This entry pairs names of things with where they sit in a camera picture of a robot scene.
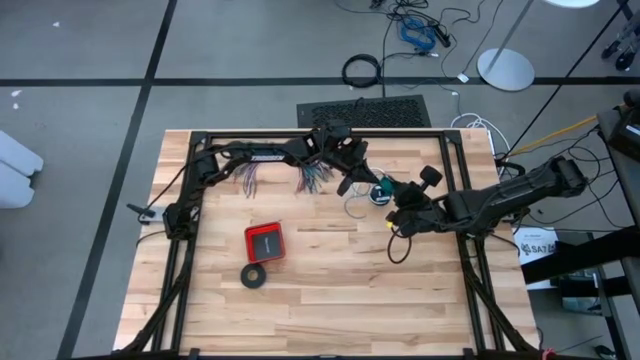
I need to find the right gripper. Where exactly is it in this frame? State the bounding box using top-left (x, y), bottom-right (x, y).
top-left (385, 164), bottom-right (450, 238)

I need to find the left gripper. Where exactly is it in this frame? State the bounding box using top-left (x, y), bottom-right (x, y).
top-left (309, 122), bottom-right (381, 197)

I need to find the black spool white label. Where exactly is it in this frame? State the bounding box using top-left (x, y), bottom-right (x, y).
top-left (375, 178), bottom-right (401, 201)

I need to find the black plastic spool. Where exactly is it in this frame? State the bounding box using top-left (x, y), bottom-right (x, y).
top-left (368, 183), bottom-right (392, 206)

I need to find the white cord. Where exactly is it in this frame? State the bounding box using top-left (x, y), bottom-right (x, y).
top-left (343, 167), bottom-right (396, 220)

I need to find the black floor vent grille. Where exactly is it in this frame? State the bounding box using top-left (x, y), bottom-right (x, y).
top-left (296, 94), bottom-right (433, 129)

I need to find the red square tray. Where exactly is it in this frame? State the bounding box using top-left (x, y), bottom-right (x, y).
top-left (243, 221), bottom-right (287, 265)

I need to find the white paper sign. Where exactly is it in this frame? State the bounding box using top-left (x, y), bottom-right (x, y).
top-left (512, 227), bottom-right (559, 291)

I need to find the black tape roll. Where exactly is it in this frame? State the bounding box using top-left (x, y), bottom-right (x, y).
top-left (239, 262), bottom-right (268, 290)

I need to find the white round lamp base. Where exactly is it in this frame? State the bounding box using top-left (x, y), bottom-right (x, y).
top-left (476, 0), bottom-right (536, 93)

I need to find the black side workbench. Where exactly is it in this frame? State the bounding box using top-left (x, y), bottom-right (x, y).
top-left (519, 107), bottom-right (640, 360)

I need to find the black desk device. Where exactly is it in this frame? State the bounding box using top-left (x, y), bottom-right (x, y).
top-left (597, 89), bottom-right (640, 164)

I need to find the white round lamp head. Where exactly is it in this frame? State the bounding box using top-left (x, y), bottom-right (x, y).
top-left (543, 0), bottom-right (602, 10)

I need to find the black caster base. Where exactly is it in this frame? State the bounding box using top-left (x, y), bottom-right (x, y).
top-left (601, 22), bottom-right (640, 72)

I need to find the multicolour wire bundle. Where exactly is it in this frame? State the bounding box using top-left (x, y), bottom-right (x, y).
top-left (232, 160), bottom-right (335, 200)

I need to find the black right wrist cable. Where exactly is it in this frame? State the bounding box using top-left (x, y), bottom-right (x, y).
top-left (386, 227), bottom-right (413, 265)

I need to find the white floor cable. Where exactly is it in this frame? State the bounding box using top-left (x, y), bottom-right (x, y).
top-left (450, 112), bottom-right (511, 161)

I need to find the black coiled floor cable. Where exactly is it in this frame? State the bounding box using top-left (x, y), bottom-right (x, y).
top-left (341, 53), bottom-right (384, 90)

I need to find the black corrugated hose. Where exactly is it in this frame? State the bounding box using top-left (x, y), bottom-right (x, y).
top-left (494, 158), bottom-right (527, 190)

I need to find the blue coiled cable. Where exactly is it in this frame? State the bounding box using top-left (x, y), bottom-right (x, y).
top-left (399, 15), bottom-right (437, 51)

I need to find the black power adapter cable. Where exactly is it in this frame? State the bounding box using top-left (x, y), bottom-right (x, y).
top-left (335, 0), bottom-right (496, 59)

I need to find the yellow floor cable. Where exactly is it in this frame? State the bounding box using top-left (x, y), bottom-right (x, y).
top-left (507, 115), bottom-right (600, 157)

